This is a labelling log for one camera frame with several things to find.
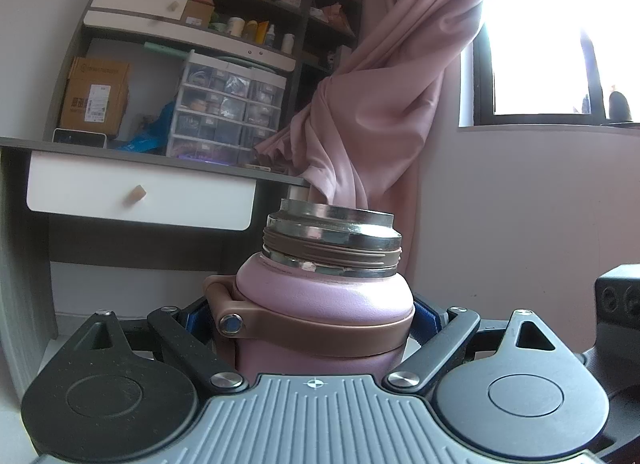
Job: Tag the white cup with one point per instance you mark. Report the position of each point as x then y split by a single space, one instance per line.
236 26

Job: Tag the orange snack packet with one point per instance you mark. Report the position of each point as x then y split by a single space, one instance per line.
337 16

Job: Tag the phone on desk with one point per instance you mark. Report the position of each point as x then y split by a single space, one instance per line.
258 167

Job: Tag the small white dropper bottle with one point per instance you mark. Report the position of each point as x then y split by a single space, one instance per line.
270 36

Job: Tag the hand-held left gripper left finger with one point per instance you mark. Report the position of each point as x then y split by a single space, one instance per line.
197 324

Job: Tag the grey desk shelving unit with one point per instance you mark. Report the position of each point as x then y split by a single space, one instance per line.
30 254

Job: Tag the small white screen device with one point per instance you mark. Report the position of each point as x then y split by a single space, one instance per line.
79 138

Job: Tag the pink insulated bottle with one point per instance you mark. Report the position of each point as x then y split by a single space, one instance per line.
320 304

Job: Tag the clear plastic drawer organizer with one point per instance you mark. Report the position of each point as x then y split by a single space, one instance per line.
225 109

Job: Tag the small tan box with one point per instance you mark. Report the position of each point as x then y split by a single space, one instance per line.
197 11

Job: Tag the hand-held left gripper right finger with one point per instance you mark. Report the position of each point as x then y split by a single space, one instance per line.
427 324

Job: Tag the dark object on windowsill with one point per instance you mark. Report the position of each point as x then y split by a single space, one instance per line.
618 104

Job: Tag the pink curtain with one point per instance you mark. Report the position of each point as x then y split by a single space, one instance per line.
380 94

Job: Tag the wooden cabinet door knob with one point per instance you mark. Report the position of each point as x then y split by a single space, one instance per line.
173 5

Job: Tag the blue plastic bag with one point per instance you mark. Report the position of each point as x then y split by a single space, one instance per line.
150 136

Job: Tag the wooden drawer knob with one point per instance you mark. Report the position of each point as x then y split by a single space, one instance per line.
135 194

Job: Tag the brown cardboard box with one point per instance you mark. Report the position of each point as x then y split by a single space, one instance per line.
95 94

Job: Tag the dark framed window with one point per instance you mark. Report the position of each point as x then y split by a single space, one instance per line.
545 44

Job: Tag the white plastic bottle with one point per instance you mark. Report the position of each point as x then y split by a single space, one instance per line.
287 43

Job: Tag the yellow tube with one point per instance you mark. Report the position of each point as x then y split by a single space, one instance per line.
257 31

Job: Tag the white desk drawer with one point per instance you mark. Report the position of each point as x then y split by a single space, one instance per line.
140 194

